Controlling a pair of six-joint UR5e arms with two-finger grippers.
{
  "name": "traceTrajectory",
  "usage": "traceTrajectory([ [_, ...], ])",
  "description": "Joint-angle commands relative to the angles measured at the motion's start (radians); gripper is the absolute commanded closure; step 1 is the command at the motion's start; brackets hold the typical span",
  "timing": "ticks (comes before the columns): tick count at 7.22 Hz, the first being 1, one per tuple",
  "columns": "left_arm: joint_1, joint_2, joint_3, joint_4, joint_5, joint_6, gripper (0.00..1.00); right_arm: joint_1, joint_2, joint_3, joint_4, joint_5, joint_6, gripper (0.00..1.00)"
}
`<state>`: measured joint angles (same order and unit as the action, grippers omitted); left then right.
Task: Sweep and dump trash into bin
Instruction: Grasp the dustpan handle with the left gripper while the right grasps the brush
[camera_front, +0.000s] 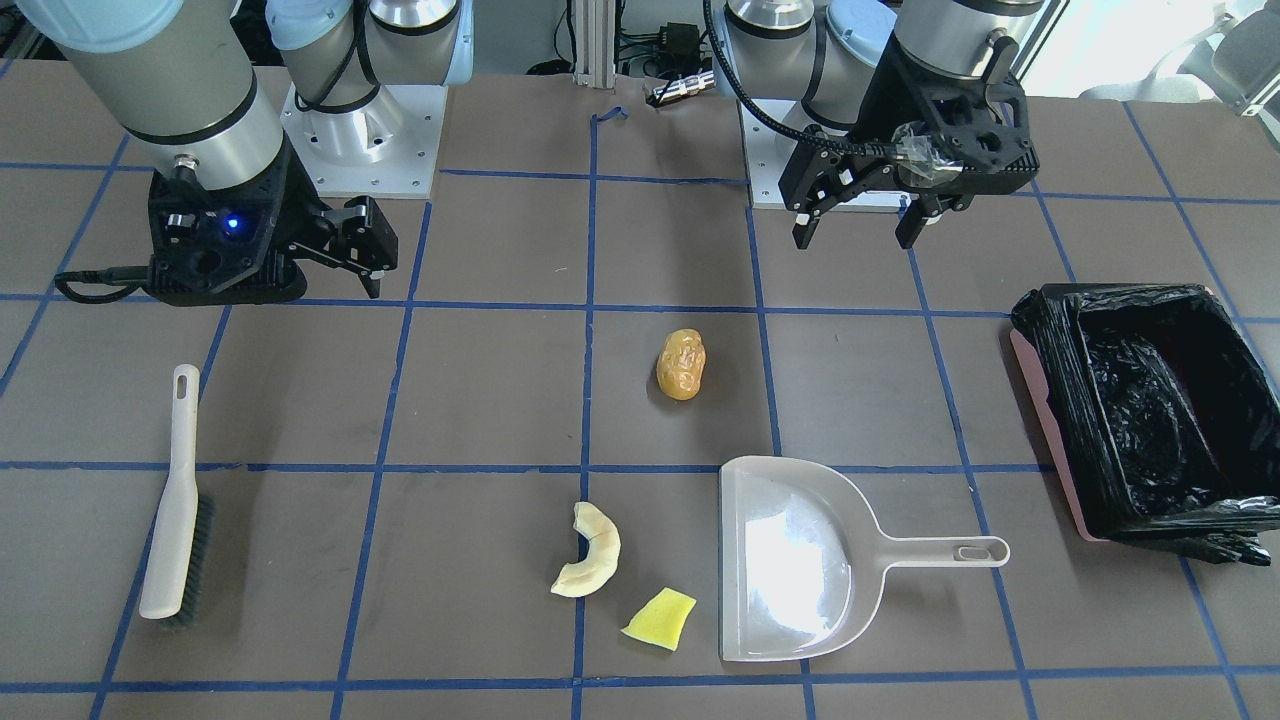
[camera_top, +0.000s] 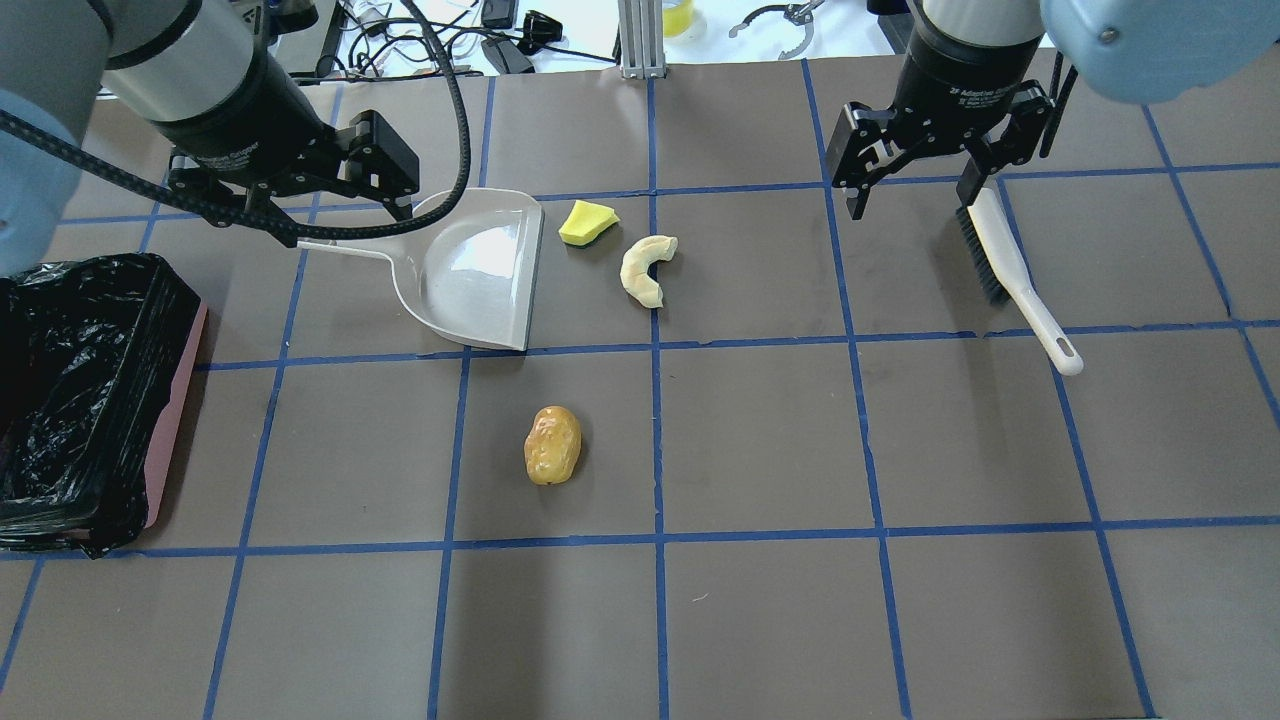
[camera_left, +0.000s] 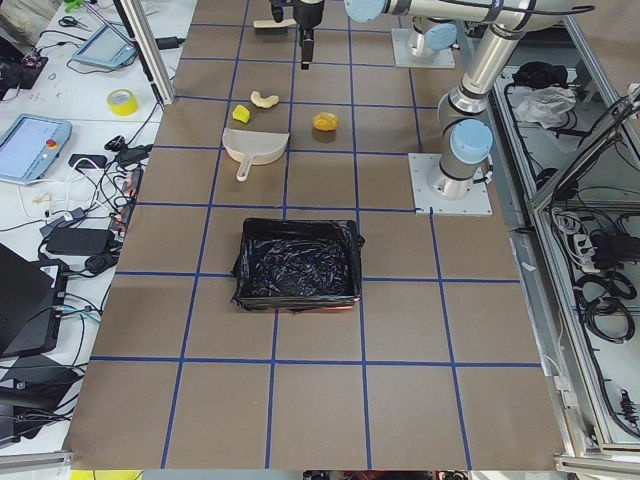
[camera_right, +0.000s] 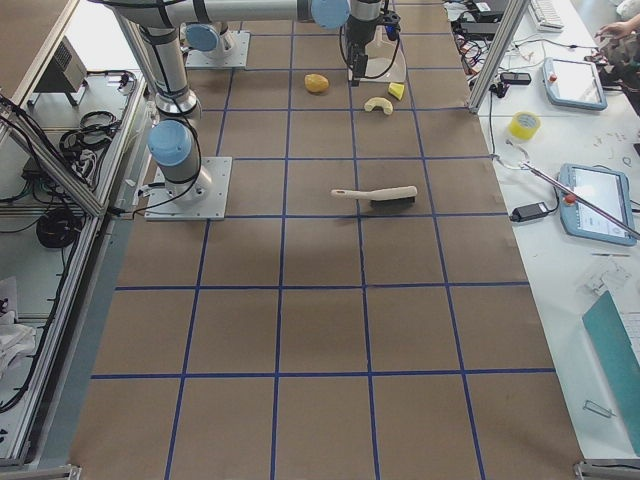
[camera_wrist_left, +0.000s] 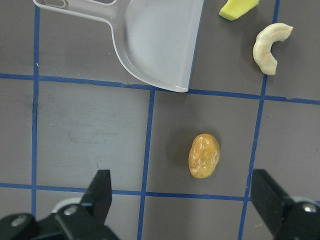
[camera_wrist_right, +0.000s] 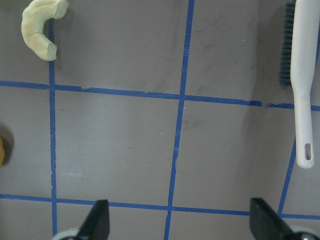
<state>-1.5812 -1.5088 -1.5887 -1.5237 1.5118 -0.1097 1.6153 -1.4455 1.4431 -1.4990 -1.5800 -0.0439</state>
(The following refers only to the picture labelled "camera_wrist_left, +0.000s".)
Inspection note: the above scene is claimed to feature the grey plastic dustpan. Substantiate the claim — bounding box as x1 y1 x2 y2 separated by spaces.
35 0 204 93

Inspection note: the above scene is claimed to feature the yellow potato toy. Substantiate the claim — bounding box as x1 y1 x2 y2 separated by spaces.
188 133 220 179

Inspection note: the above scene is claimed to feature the cream curved croissant toy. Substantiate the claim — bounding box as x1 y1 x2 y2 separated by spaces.
252 23 294 76

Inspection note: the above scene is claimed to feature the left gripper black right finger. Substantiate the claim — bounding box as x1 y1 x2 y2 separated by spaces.
250 169 320 240

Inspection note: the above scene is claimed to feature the yellow sponge piece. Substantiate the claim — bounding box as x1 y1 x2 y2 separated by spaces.
219 0 260 21

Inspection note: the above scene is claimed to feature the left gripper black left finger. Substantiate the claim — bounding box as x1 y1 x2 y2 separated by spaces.
55 169 113 240

